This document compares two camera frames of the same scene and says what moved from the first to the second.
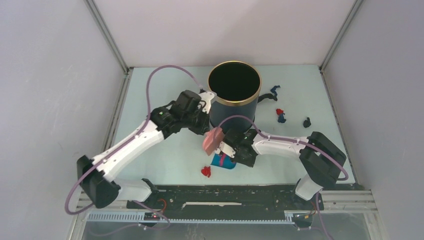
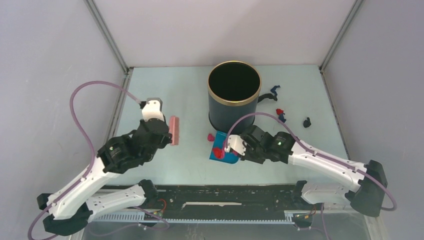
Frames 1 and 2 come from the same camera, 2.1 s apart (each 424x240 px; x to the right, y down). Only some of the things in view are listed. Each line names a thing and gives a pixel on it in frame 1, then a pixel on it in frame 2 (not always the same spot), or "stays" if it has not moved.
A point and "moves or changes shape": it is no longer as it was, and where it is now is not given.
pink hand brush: [212, 139] → [174, 129]
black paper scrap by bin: [269, 96] stays
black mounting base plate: [262, 198] stays
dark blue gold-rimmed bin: [237, 84] stays
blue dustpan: [223, 160] moves or changes shape
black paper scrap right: [307, 123] stays
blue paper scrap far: [273, 90] stays
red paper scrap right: [279, 111] stays
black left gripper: [204, 126] → [167, 140]
